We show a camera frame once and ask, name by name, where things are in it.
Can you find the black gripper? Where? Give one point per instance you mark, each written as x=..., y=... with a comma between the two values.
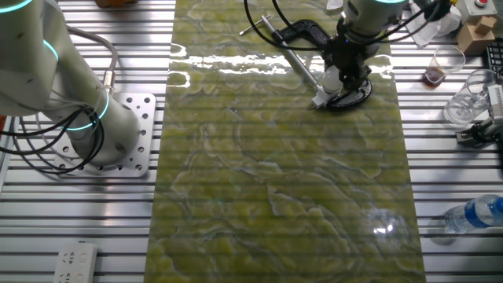
x=346, y=55

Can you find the white light bulb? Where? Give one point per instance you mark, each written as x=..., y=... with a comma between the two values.
x=331, y=80

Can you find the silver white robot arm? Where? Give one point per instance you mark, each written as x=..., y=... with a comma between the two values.
x=31, y=59

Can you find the white lamp socket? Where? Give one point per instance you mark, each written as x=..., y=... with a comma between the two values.
x=322, y=99

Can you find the black C-clamp with steel screw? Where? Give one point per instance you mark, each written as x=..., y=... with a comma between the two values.
x=306, y=29

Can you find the plastic cup with brown liquid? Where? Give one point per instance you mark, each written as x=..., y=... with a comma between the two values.
x=444, y=65

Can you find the crumpled white tissue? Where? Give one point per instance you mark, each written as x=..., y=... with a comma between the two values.
x=432, y=29

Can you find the empty clear plastic cup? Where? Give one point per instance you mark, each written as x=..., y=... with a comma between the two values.
x=467, y=102

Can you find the green marble pattern mat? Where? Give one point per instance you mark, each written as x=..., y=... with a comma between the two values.
x=275, y=177

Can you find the small cardboard box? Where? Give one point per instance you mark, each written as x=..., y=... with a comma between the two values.
x=473, y=41

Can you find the grey emergency stop box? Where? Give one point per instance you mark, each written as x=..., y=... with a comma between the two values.
x=471, y=9

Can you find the small tan wooden block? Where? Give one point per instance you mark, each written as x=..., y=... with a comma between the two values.
x=485, y=24

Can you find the black keyboard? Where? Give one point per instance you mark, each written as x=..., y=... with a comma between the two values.
x=496, y=57

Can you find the water bottle with blue cap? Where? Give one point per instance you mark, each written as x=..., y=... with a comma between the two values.
x=471, y=214

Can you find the white power strip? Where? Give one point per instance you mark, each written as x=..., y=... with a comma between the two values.
x=74, y=263

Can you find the silver camera on black clamp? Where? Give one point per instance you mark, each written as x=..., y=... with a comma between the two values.
x=496, y=102

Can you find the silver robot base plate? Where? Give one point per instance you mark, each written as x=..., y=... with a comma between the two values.
x=143, y=129

